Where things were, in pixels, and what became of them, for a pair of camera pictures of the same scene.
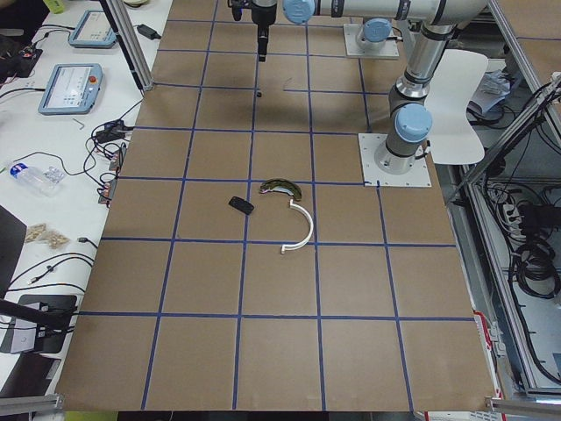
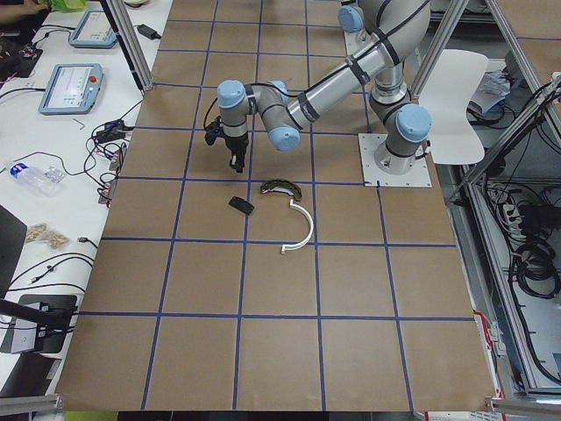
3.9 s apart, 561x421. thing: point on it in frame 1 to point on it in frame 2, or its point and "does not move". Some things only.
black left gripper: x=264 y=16 to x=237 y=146
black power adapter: x=147 y=32 does not move
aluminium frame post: x=132 y=41 does not move
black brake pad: x=241 y=204 does not move
